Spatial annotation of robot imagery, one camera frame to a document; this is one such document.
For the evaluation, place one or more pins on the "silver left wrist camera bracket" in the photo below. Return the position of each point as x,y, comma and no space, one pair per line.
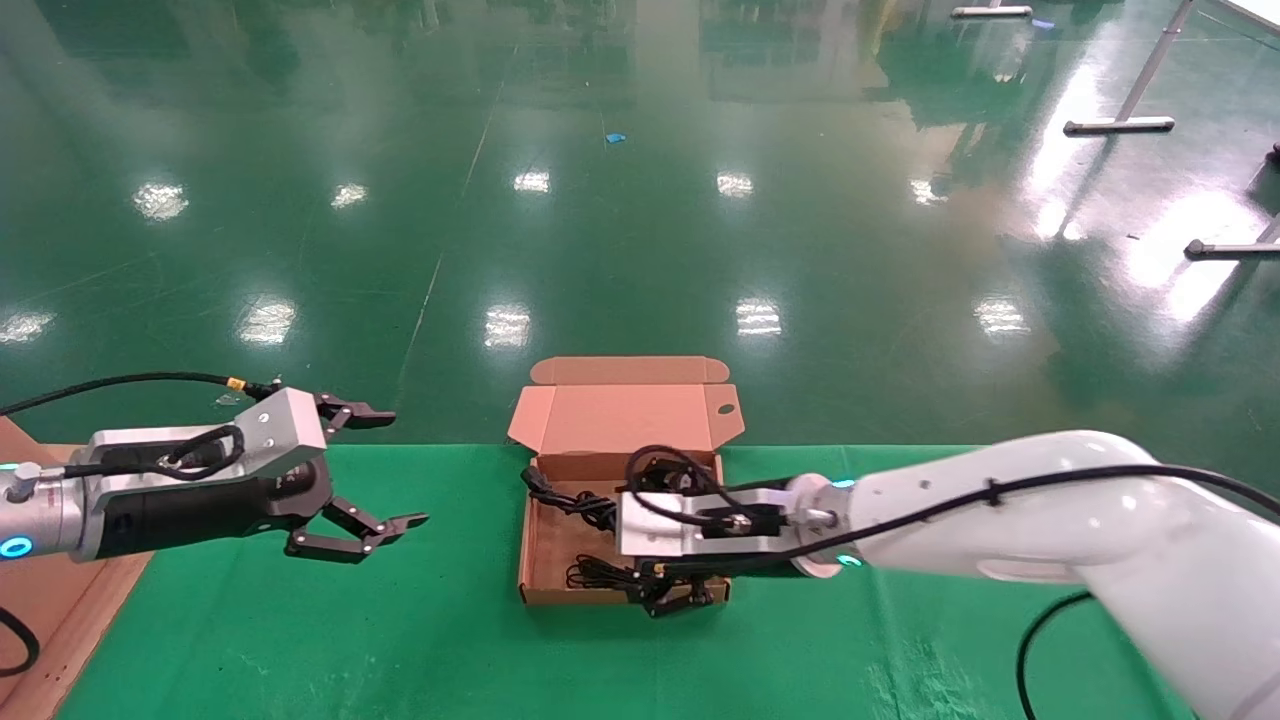
280,430

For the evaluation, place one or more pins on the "white table leg with foot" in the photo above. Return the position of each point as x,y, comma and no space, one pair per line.
1120,125

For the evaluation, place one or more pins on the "green table cloth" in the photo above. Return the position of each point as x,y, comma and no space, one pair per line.
400,640

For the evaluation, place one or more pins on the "brown flat board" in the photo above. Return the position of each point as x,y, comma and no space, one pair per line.
60,620

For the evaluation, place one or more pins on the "brown cardboard mailer box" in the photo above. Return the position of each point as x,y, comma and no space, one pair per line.
620,420

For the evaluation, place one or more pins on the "white table foot bar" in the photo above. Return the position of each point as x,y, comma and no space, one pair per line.
990,11

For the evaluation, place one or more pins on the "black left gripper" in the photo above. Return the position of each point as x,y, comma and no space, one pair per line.
200,520

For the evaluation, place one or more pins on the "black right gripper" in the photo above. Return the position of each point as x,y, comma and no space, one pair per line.
720,568

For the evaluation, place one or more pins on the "dark table foot bar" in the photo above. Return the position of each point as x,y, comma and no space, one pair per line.
1230,248

